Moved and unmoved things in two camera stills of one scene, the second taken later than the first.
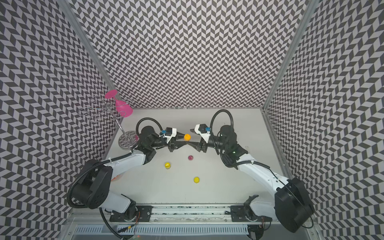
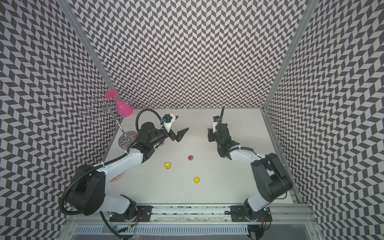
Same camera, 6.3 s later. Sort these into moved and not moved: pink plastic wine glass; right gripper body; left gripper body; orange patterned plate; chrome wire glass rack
Moved: left gripper body; right gripper body
Not moved: chrome wire glass rack; pink plastic wine glass; orange patterned plate
